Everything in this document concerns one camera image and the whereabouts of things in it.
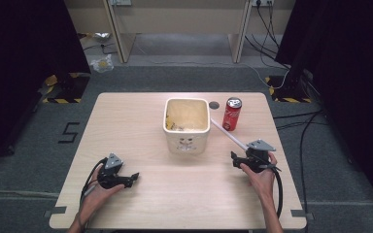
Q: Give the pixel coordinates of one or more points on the cream square bin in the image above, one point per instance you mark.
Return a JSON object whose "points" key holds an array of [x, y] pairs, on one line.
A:
{"points": [[186, 142]]}

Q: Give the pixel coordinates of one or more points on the white straw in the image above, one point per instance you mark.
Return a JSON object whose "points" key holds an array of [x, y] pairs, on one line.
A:
{"points": [[228, 134]]}

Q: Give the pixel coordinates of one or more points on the white wall socket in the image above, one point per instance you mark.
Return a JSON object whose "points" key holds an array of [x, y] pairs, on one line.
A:
{"points": [[263, 2], [119, 2]]}

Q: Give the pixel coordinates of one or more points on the grey tape strip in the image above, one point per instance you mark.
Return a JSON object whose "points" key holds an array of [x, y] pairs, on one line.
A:
{"points": [[299, 213], [55, 211]]}

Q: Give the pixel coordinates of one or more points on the black curtain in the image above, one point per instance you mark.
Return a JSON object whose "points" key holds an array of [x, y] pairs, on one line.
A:
{"points": [[353, 81], [19, 64]]}

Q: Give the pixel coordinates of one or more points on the dark round table grommet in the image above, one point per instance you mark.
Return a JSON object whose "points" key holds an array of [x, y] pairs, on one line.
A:
{"points": [[214, 105]]}

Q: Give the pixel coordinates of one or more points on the crumpled foil wrapper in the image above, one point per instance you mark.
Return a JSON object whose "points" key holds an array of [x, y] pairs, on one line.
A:
{"points": [[99, 35]]}

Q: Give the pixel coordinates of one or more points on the black stand base striped tape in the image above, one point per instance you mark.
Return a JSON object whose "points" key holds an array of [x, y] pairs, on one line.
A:
{"points": [[288, 92], [69, 90]]}

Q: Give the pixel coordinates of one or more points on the person's left hand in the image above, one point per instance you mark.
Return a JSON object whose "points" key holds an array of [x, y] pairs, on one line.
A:
{"points": [[95, 197]]}

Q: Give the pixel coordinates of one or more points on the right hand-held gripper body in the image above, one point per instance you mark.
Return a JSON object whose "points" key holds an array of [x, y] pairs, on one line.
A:
{"points": [[257, 158]]}

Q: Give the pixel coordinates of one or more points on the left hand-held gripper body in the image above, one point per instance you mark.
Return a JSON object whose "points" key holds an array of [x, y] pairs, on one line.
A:
{"points": [[109, 179]]}

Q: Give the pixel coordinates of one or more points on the person's right hand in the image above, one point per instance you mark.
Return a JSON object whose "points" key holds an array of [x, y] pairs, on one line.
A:
{"points": [[262, 181]]}

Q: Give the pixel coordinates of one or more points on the clear crumpled plastic bag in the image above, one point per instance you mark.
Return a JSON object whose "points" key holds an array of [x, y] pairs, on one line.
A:
{"points": [[102, 64]]}

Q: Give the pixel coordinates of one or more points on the red soda can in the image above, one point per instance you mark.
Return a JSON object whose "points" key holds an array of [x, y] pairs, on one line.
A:
{"points": [[231, 116]]}

